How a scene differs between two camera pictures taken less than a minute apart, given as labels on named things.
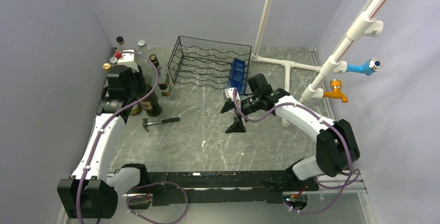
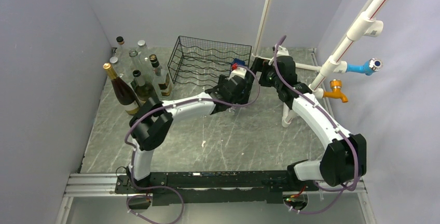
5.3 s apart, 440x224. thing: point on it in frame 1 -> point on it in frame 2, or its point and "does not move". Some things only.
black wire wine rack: x=210 y=63 does not move
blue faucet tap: x=368 y=68 does not move
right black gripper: x=237 y=126 -> x=259 y=65
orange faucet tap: x=335 y=85 does not move
